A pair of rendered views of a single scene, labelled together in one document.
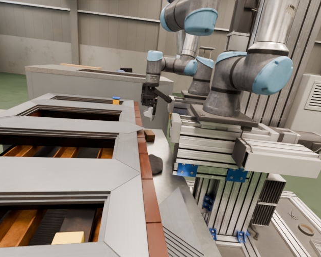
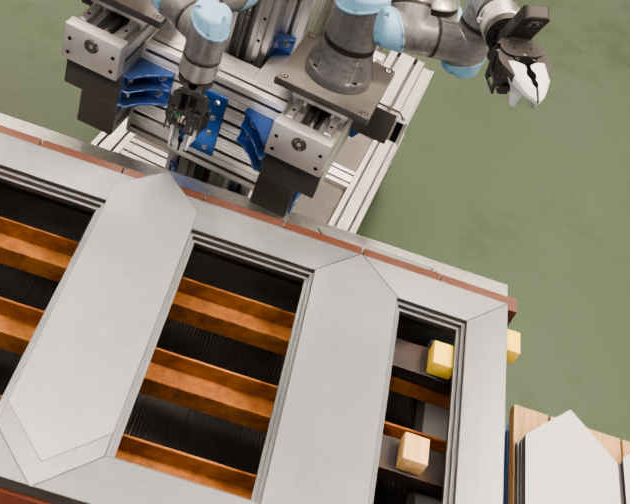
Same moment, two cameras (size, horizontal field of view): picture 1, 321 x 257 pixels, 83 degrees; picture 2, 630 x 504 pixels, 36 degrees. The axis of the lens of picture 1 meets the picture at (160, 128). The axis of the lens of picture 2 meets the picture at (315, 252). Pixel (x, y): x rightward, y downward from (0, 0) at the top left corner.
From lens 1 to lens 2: 1.97 m
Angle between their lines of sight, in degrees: 73
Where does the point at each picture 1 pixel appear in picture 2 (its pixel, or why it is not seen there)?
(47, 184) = (373, 355)
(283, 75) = not seen: hidden behind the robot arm
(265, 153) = (407, 107)
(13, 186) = (373, 388)
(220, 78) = (369, 39)
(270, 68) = not seen: hidden behind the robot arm
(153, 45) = not seen: outside the picture
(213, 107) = (357, 85)
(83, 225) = (403, 348)
